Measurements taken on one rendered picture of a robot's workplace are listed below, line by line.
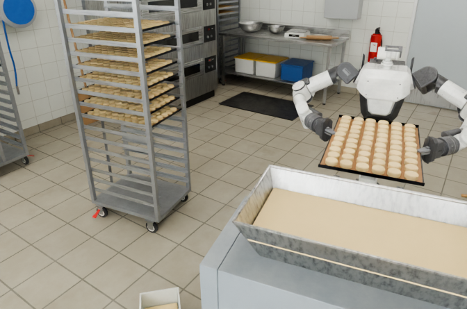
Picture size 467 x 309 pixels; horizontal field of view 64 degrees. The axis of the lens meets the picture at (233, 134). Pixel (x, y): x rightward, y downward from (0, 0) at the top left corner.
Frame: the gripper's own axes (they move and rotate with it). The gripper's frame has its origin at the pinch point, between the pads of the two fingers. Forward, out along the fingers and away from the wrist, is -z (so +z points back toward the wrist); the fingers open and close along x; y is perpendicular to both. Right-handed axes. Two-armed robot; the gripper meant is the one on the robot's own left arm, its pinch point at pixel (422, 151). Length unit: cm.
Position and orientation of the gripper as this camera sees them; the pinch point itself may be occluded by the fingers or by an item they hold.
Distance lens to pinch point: 187.4
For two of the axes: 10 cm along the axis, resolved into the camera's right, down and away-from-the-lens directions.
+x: -0.1, -9.1, -4.1
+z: 9.2, -1.6, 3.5
